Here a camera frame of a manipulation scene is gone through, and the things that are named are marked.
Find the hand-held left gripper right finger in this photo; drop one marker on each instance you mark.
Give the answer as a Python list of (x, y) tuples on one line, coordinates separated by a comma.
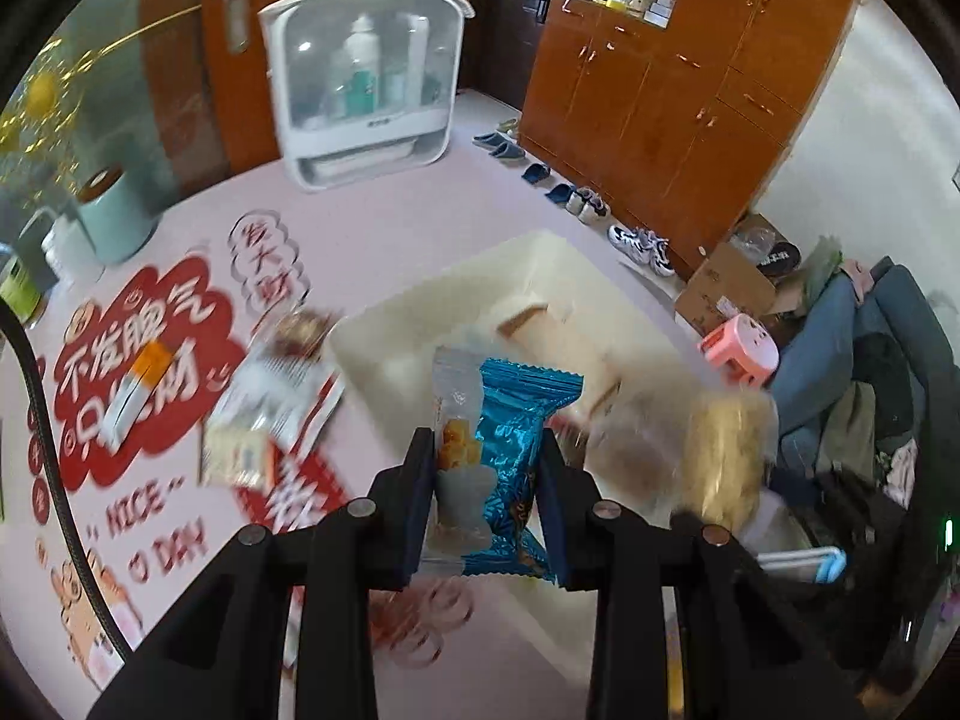
[(556, 514)]

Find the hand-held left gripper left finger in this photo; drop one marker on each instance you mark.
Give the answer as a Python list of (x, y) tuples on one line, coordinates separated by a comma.
[(418, 514)]

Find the blue snack packet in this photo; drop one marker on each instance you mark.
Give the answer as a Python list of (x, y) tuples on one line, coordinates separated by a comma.
[(517, 420)]

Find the clear printed snack packet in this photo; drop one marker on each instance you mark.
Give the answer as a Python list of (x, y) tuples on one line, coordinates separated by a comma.
[(634, 431)]

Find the beige cracker packet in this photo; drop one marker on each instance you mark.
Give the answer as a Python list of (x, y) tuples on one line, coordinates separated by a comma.
[(559, 345)]

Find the large noodle snack packet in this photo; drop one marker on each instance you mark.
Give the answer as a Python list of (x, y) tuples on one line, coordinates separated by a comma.
[(731, 457)]

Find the white plastic bin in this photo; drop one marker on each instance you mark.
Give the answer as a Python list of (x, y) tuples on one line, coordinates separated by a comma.
[(450, 315)]

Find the white and blue plastic bar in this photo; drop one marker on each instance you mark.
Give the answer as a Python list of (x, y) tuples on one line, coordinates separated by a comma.
[(802, 566)]

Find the white and red snack packet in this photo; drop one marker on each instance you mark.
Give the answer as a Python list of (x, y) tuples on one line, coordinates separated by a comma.
[(277, 397)]

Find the small green label packet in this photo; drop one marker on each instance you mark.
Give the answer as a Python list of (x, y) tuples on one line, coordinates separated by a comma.
[(236, 457)]

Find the dark brown snack packet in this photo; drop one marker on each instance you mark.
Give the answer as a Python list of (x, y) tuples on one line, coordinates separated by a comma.
[(300, 330)]

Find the dark clothes pile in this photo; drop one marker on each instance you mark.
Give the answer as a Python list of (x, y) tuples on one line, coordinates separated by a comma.
[(877, 367)]

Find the pink plastic stool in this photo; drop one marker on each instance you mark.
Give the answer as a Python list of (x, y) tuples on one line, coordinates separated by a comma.
[(739, 349)]

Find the blue fabric chair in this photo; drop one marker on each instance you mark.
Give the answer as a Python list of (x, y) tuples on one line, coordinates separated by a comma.
[(817, 360)]

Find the cardboard box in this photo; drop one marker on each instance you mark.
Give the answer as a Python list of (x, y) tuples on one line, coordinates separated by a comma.
[(720, 292)]

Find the white and black chunky sneaker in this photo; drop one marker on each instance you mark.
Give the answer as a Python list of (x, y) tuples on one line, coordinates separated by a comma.
[(628, 238), (658, 256)]

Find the orange and white snack packet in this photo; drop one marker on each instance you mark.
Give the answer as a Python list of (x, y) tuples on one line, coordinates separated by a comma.
[(135, 390)]

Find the dark blue slipper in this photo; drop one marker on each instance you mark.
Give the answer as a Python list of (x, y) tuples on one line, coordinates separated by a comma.
[(534, 174), (559, 193)]

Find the black printed cap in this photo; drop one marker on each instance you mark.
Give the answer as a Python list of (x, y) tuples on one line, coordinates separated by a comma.
[(776, 256)]

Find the grey blue slipper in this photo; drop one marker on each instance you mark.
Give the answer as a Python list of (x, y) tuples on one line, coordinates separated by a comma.
[(506, 153), (491, 140)]

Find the beige slipper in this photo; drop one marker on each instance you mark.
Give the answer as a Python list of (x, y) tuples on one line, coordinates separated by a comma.
[(510, 124)]

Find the white countertop storage cabinet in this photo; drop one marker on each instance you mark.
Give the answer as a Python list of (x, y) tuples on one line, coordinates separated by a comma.
[(360, 82)]

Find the glass bottle with green label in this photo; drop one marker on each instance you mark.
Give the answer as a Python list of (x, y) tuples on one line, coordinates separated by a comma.
[(15, 285)]

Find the wooden frosted glass door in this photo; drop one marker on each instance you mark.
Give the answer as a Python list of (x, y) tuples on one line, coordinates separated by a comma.
[(135, 52)]

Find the wooden wall cabinet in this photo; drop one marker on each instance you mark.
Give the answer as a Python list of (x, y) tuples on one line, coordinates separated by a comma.
[(675, 90)]

